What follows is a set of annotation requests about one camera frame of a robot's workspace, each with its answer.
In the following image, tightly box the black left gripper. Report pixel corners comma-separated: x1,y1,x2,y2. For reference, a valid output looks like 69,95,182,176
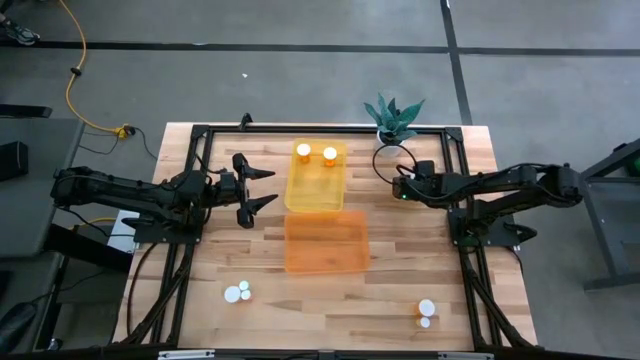
214,152,280,230

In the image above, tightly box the translucent yellow plastic bin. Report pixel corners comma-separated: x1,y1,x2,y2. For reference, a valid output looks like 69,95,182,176
283,139,349,213

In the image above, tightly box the translucent orange plastic bin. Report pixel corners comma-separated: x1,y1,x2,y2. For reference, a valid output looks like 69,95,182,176
283,209,372,276

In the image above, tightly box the white plant pot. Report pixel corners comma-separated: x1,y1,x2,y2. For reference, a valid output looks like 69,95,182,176
374,130,405,159

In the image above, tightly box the green succulent plant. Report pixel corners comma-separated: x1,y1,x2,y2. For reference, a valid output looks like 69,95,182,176
363,93,426,146

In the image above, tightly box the white box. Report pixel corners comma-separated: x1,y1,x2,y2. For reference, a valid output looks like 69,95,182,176
107,209,139,254

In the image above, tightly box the silver metal clamp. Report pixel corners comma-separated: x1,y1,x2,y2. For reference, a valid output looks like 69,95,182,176
437,351,495,360
158,349,216,360

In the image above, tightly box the dark metal stand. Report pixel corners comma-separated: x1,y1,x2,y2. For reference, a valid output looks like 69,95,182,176
551,138,640,292

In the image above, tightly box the dark grey side table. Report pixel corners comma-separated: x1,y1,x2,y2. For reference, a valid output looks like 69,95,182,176
0,117,85,259

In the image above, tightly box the black pouch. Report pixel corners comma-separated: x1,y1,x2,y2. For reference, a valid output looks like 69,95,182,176
0,141,30,182

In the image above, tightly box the black rounded object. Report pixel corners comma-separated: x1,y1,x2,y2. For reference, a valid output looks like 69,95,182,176
0,301,39,355

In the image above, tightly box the person's shoe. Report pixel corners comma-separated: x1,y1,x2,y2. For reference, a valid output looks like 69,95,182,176
0,13,41,47

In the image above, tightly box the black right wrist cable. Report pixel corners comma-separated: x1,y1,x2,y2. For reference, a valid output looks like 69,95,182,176
371,143,419,187

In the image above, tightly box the black aluminium table frame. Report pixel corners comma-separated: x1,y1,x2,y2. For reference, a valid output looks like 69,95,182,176
117,122,539,351

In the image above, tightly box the black floor cable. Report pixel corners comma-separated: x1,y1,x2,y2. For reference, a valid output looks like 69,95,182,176
79,125,160,161

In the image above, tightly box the yellow extension cable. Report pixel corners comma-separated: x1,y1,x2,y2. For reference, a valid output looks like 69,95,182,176
58,0,129,139

